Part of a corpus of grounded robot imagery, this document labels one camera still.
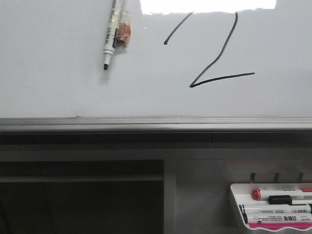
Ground white black whiteboard marker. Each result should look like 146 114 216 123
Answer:
103 0 124 70

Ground red magnet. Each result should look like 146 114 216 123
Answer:
116 10 132 51

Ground left tray hook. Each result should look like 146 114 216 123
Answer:
250 173 256 184

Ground tray hook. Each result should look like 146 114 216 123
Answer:
250 173 256 184
273 172 280 183
297 172 304 183

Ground white marker tray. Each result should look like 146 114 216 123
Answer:
229 183 312 234

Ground red capped marker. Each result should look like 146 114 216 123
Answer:
251 189 312 200

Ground middle tray hook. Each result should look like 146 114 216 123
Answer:
273 172 280 183

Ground white marker black end lower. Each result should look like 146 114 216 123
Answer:
242 213 312 224

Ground white marker black end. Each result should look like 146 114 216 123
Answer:
242 213 312 224
238 204 312 215

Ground black capped marker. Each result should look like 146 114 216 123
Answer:
268 195 312 205

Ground right tray hook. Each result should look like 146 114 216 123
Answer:
297 172 304 183

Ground white marker black end upper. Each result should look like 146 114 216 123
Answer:
238 204 312 215

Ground pink eraser strip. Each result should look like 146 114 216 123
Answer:
248 222 312 230

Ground whiteboard with grey frame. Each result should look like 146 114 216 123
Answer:
0 0 312 134

